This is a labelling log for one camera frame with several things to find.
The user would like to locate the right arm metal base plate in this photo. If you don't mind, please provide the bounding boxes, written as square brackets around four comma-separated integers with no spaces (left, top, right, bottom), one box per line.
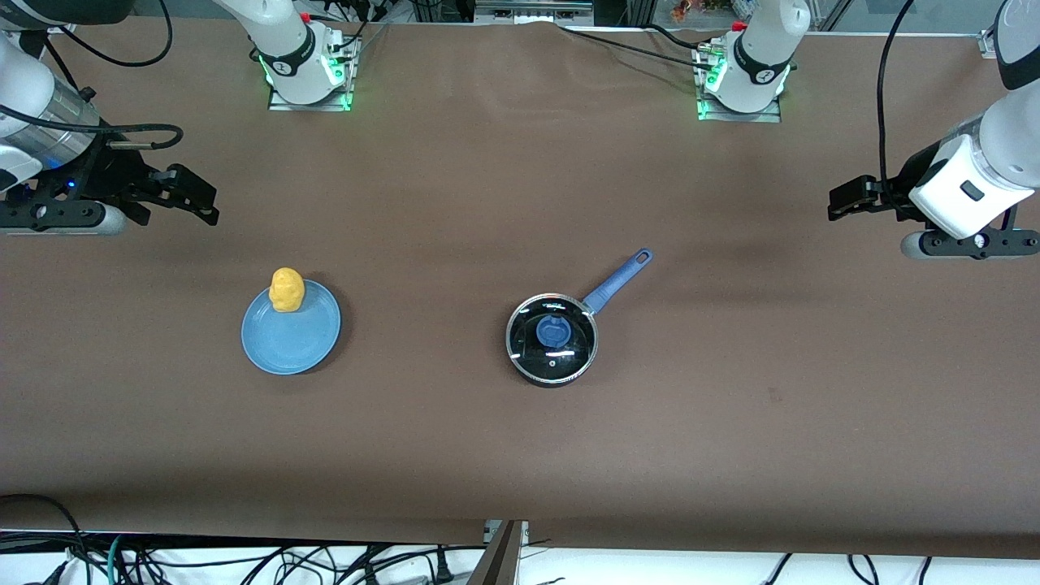
[266,31,357,113]

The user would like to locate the yellow potato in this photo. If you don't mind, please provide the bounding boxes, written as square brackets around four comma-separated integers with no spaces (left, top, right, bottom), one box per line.
[269,267,306,314]

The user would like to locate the silver aluminium frame bar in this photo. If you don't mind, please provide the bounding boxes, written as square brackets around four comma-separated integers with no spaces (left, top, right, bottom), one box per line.
[474,0,596,22]

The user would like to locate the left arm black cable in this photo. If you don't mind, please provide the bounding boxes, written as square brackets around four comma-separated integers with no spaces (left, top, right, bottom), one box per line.
[876,0,919,222]

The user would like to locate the short black table cable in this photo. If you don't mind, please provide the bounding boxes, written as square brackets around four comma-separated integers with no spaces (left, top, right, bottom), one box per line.
[642,23,716,54]

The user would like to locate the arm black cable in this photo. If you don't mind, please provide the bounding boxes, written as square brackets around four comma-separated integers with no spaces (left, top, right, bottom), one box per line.
[0,0,185,155]
[876,0,919,222]

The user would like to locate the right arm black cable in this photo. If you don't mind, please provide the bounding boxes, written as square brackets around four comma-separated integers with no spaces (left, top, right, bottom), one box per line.
[0,0,185,155]

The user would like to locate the glass lid with blue knob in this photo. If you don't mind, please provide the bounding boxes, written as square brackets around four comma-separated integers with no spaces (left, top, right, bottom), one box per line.
[507,294,599,383]

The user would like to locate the brown table cover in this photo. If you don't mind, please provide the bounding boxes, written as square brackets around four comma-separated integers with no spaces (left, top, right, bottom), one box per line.
[0,16,1040,561]

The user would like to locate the black pot with blue handle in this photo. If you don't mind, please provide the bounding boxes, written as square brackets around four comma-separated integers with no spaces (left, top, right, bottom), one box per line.
[505,248,655,389]

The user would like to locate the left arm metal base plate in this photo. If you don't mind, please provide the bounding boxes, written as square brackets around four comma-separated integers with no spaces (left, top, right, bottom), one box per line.
[695,42,784,124]

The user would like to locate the long black table cable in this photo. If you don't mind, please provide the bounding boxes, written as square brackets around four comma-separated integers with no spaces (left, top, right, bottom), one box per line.
[559,27,720,72]

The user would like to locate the black looped floor cable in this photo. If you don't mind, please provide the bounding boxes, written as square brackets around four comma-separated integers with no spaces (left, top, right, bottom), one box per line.
[0,493,86,585]

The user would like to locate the blue round plate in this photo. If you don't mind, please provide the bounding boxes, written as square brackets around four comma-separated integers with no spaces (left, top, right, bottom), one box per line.
[240,279,343,376]

